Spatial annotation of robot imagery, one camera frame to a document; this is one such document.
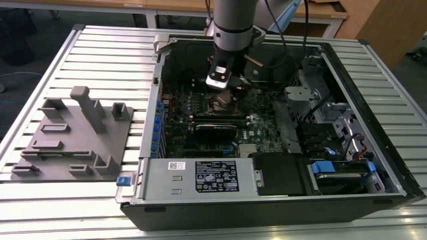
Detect CPU socket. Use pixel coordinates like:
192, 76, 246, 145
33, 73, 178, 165
205, 92, 244, 117

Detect black plastic bracket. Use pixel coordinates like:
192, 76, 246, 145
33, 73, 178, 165
296, 122, 341, 155

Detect wooden cabinet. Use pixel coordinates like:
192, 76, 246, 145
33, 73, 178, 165
342, 0, 427, 70

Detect silver power supply unit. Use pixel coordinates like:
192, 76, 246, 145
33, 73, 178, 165
137, 157, 260, 201

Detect black expansion slot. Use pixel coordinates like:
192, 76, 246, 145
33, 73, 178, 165
178, 149, 234, 157

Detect silver metal bracket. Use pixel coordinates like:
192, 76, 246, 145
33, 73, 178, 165
282, 86, 317, 108

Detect green motherboard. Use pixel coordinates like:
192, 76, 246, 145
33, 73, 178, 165
158, 74, 290, 160

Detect metal drive cage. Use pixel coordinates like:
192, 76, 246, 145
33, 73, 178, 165
292, 56, 377, 161

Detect coloured wire bundle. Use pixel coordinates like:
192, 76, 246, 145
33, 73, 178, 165
352, 146, 372, 161

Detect small silver heatsink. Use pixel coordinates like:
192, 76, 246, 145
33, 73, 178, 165
237, 143, 257, 154

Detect wooden desk white legs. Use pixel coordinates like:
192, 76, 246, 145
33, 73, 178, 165
145, 0, 350, 38
0, 0, 157, 28

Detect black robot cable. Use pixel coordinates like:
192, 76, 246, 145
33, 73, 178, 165
301, 0, 309, 46
264, 0, 289, 69

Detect grey case latch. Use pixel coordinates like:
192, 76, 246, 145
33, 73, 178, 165
152, 34, 170, 55

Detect thin metal locking lever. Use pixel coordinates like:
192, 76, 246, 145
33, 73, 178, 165
238, 95, 266, 113

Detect silver hard disk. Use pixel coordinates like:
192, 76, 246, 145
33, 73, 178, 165
312, 172, 364, 181

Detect black open PC case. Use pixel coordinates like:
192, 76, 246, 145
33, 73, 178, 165
114, 33, 427, 232

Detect blue disk carrier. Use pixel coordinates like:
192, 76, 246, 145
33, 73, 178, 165
308, 161, 377, 181

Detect silver square CPU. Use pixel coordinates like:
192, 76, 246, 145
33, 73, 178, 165
217, 89, 240, 106

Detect dark wheeled stand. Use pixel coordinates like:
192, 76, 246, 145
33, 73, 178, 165
404, 33, 427, 62

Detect grey plastic parts rack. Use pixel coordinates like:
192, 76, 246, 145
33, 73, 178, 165
9, 85, 134, 182

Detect blue floor cable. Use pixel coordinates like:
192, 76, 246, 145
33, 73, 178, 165
0, 71, 43, 105

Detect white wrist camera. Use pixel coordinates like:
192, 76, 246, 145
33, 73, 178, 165
204, 58, 233, 90

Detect black graphics card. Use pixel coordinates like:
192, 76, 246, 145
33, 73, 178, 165
193, 123, 238, 146

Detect copper cable connector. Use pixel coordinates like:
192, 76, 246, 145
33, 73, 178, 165
244, 54, 265, 68

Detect black case cable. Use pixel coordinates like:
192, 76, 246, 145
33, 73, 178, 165
268, 53, 298, 85
302, 91, 332, 123

